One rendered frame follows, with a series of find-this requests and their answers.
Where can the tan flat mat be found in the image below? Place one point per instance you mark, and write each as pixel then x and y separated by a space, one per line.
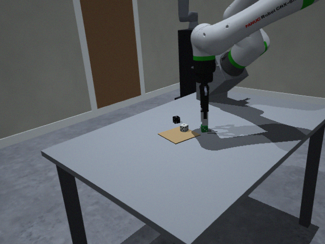
pixel 176 136

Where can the green die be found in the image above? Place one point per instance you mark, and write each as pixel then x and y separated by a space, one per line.
pixel 204 128

